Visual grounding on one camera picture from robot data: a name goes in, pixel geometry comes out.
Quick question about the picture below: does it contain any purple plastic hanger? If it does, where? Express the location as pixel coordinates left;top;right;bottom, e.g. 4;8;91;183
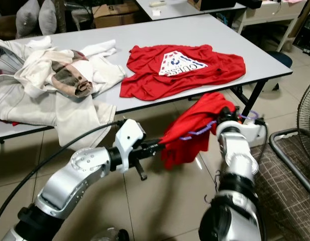
179;109;260;141

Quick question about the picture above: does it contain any dark purple spare hanger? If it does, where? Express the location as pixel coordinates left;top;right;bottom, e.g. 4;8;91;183
204;171;224;207

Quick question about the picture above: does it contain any red shirt white triangle logo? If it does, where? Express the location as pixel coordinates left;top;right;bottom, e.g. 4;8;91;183
120;44;246;101

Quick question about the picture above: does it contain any black standing fan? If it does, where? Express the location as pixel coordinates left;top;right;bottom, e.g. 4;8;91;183
295;78;310;151

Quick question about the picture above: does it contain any cream jacket plaid lining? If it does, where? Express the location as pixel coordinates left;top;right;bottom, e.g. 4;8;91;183
0;35;128;151

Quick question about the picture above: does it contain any white desk with drawers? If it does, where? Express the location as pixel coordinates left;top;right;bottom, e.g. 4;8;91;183
233;0;308;51

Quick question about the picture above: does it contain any black speaker wooden face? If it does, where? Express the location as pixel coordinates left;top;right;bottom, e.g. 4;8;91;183
187;0;238;11

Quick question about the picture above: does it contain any small white table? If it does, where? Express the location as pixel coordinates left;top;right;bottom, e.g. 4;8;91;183
135;0;246;21

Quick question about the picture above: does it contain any brown cardboard box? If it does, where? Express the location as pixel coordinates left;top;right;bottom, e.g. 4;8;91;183
93;3;138;28

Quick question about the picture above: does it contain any grey pillow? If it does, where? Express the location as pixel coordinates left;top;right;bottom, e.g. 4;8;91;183
37;0;57;36
17;0;40;38

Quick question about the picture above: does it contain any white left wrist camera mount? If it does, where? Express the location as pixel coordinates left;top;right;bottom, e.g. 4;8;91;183
114;119;146;173

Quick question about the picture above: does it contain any black table leg frame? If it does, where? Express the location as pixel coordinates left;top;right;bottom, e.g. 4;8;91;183
230;83;267;121

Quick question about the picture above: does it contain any grey metal frame chair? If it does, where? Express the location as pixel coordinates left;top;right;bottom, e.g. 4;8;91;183
255;128;310;241

